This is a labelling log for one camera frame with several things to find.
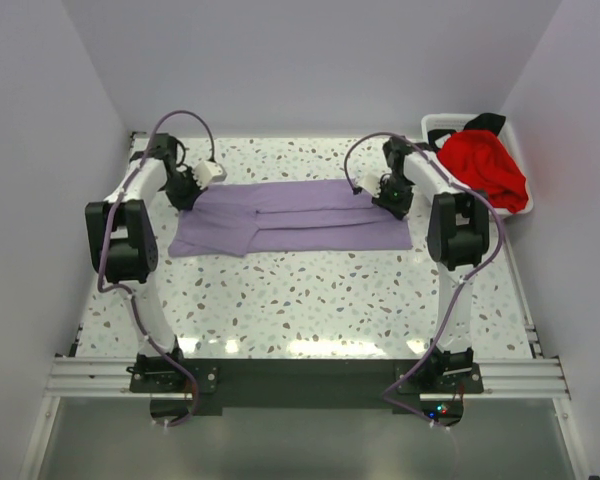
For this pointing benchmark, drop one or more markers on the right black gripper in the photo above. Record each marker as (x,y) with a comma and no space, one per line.
(397,209)

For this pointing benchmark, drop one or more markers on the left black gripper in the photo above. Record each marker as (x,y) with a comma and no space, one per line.
(187,202)

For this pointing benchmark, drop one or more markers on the purple t shirt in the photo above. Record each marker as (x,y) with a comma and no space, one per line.
(320,215)

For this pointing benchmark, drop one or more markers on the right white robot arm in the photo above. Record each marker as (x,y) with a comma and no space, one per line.
(457,239)

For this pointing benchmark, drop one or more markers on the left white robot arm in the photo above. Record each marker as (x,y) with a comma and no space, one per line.
(124,253)

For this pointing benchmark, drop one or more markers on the white plastic basket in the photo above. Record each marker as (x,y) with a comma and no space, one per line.
(509,141)

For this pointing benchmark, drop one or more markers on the red t shirt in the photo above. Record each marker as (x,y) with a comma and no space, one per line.
(478,159)

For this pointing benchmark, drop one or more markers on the black t shirt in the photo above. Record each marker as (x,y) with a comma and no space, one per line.
(485,121)

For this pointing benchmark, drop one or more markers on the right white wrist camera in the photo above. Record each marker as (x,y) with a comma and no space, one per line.
(369,183)

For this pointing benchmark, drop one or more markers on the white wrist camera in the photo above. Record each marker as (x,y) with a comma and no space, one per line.
(207,173)
(369,183)

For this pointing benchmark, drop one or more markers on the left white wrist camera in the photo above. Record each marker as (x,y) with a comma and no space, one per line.
(207,173)

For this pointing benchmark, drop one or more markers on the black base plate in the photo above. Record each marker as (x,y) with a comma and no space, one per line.
(207,387)

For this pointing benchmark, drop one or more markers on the aluminium frame rail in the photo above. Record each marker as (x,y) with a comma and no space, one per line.
(537,378)

